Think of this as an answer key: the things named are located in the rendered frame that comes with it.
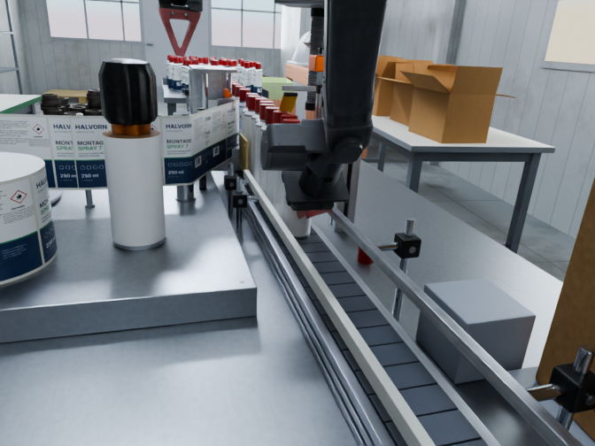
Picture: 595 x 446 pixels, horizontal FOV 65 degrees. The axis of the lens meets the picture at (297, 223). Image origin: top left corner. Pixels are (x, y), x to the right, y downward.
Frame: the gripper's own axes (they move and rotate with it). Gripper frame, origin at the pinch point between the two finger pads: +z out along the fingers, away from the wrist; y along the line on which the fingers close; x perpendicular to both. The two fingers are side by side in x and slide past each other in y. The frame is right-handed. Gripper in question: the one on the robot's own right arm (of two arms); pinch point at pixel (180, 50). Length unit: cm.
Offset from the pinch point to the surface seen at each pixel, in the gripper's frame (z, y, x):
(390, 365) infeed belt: 31, 51, 19
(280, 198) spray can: 24.7, 8.9, 17.4
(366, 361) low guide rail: 27, 54, 14
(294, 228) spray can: 28.6, 14.9, 18.7
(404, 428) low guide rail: 28, 63, 14
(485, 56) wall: -5, -297, 301
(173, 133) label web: 16.2, -9.0, -0.9
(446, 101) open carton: 18, -110, 135
